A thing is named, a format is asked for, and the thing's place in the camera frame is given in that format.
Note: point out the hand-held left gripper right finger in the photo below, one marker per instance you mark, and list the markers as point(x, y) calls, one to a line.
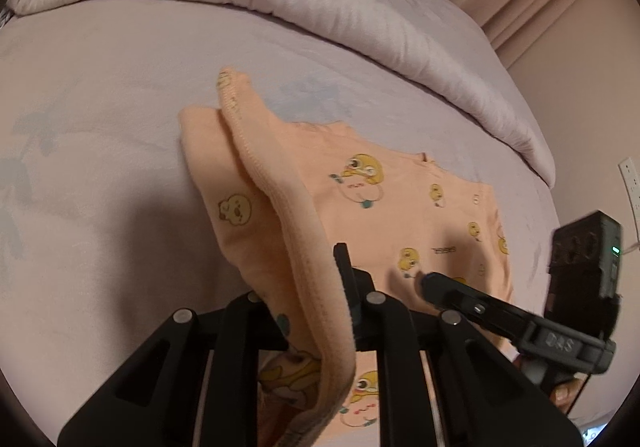
point(360, 297)

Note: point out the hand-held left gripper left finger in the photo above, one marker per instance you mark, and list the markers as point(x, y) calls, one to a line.
point(240, 322)

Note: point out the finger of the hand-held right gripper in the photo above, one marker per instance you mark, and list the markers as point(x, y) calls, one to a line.
point(465, 299)

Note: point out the orange printed long-sleeve shirt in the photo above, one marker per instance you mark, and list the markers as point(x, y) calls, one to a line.
point(400, 207)

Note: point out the person's right hand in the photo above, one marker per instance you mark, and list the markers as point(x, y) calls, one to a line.
point(567, 394)

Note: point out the bed with lilac sheet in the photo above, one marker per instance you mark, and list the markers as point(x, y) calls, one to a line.
point(100, 152)

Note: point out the white wall socket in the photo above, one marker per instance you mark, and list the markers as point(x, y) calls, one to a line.
point(631, 182)

